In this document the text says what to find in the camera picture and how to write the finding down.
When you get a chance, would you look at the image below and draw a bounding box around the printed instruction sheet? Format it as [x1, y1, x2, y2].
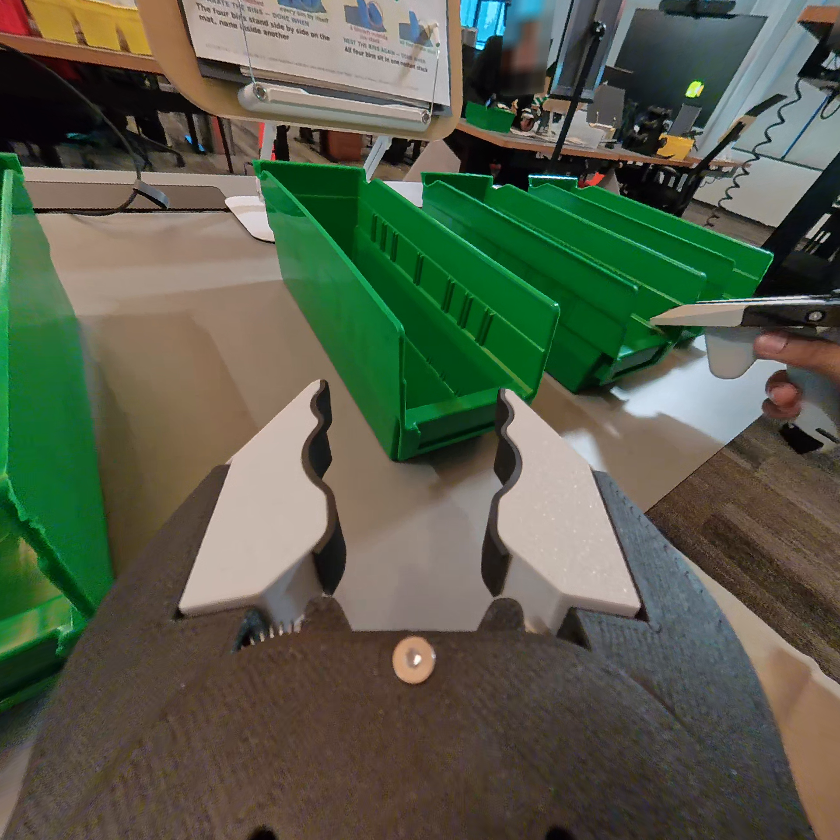
[178, 0, 455, 107]

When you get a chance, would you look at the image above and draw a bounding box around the wooden document stand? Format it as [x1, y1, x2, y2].
[134, 0, 465, 245]

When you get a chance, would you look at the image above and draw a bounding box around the small yellow bin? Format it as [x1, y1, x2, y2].
[73, 0, 123, 52]
[115, 5, 154, 56]
[26, 0, 84, 46]

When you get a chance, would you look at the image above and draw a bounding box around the black television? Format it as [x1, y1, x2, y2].
[613, 7, 770, 131]

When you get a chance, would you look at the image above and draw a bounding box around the monitor on tripod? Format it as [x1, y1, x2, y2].
[548, 0, 626, 165]

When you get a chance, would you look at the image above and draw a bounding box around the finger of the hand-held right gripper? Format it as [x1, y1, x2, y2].
[648, 298, 750, 328]

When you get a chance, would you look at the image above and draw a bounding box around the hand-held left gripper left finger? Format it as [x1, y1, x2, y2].
[177, 379, 347, 624]

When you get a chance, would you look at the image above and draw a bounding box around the coiled cable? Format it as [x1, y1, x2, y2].
[714, 79, 803, 221]

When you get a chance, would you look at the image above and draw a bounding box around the cluttered wooden table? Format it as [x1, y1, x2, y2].
[453, 118, 746, 170]

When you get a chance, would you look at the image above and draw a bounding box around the green plastic bin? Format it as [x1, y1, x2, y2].
[527, 174, 777, 349]
[0, 152, 117, 715]
[420, 172, 708, 396]
[252, 159, 562, 462]

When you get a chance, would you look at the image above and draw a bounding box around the small green tray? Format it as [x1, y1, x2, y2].
[464, 100, 517, 133]

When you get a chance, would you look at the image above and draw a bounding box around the person's right hand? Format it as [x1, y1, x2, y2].
[753, 330, 840, 422]

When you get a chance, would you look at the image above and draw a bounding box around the long wooden table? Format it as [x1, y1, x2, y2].
[0, 31, 166, 74]

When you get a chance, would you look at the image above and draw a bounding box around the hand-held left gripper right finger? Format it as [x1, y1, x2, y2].
[482, 388, 643, 636]

